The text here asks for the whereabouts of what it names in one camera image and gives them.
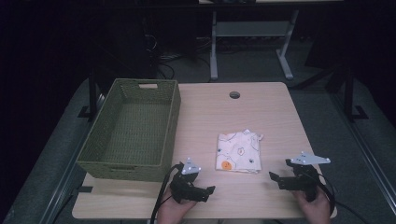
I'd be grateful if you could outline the black metal stand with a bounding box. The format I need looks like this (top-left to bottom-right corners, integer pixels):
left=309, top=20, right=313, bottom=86
left=340, top=65, right=370, bottom=123
left=77, top=66, right=105, bottom=123

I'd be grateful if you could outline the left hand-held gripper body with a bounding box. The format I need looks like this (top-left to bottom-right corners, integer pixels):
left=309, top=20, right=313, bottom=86
left=169, top=157, right=205, bottom=205

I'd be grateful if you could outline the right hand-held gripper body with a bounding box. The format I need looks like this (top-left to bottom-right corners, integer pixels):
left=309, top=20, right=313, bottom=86
left=285, top=150, right=332, bottom=203

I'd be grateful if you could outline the grey metal desk frame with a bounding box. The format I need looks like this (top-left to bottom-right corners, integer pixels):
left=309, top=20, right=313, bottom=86
left=209, top=8, right=300, bottom=81

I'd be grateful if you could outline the tangle of floor cables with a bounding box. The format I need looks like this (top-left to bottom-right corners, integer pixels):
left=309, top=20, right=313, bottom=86
left=141, top=32, right=213, bottom=80

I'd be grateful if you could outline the person's right hand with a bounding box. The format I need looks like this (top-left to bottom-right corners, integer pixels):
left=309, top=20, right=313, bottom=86
left=291, top=188, right=332, bottom=224

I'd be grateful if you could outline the green woven basket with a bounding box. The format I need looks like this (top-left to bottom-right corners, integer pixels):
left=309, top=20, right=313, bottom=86
left=76, top=77, right=182, bottom=183

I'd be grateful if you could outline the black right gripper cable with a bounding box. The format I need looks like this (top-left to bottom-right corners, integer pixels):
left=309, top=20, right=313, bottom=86
left=311, top=172, right=372, bottom=224

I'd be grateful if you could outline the printed white cloth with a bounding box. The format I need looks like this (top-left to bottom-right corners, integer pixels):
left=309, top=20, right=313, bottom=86
left=215, top=129, right=264, bottom=175

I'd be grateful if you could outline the grey metal floor rail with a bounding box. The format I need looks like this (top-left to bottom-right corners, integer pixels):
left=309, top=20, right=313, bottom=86
left=38, top=122, right=96, bottom=224
left=329, top=92, right=396, bottom=217

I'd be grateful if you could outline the person's left hand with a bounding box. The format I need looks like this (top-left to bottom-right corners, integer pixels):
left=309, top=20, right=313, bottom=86
left=156, top=186, right=198, bottom=224

